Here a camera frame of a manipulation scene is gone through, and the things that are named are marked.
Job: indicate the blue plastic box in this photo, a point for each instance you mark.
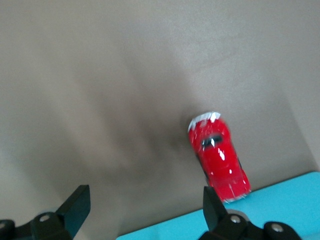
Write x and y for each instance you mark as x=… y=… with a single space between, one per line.
x=275 y=207

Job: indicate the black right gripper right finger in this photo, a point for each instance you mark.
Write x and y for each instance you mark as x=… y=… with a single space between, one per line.
x=217 y=220

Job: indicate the red beetle toy car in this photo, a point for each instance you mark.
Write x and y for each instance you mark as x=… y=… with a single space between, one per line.
x=217 y=157

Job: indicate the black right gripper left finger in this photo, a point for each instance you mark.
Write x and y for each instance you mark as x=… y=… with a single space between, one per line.
x=72 y=215

